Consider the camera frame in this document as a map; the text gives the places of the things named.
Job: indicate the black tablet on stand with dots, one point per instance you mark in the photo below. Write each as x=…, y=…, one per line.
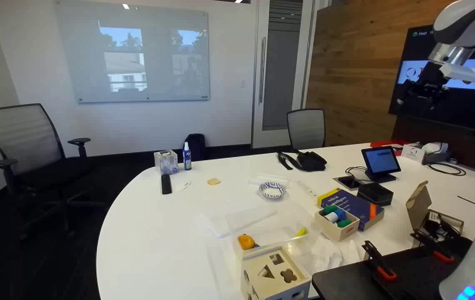
x=381, y=163

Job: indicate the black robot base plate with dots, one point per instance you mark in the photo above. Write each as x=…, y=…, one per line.
x=384, y=278

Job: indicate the orange toy piece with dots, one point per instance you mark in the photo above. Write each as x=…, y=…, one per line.
x=246, y=243

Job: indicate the red box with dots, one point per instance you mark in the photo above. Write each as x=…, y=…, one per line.
x=386, y=144

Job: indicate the glass door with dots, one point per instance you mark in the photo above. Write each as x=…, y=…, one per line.
x=283, y=68

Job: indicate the wall television screen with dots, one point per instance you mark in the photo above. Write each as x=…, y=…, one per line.
x=459, y=84

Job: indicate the grey mesh chair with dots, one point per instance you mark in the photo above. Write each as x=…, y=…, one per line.
x=306, y=129

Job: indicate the yellow round disc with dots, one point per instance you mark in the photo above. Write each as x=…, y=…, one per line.
x=214, y=181

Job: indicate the black square pad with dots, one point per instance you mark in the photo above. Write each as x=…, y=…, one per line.
x=351, y=181

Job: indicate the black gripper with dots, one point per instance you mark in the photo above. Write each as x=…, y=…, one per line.
x=434, y=78

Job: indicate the clear plastic bag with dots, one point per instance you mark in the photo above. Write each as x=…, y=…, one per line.
x=246, y=221

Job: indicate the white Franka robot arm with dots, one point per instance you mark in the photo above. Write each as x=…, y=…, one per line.
x=471, y=23

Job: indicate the black mesh office chair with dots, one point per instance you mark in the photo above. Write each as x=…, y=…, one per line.
x=23, y=144

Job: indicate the blue spray bottle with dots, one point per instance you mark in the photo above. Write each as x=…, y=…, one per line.
x=188, y=158

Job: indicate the clear plastic container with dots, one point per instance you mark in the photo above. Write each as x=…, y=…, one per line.
x=166, y=163

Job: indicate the wall whiteboard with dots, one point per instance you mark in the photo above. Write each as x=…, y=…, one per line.
x=133, y=51

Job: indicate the open cardboard box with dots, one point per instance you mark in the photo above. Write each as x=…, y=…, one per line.
x=433, y=221

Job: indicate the wooden box of coloured blocks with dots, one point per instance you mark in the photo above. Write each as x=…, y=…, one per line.
x=338, y=223

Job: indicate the black remote control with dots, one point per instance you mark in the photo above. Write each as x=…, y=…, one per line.
x=166, y=184

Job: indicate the blue book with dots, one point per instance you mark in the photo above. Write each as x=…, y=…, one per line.
x=354, y=204

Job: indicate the small black box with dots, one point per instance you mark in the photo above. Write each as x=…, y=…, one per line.
x=376, y=194

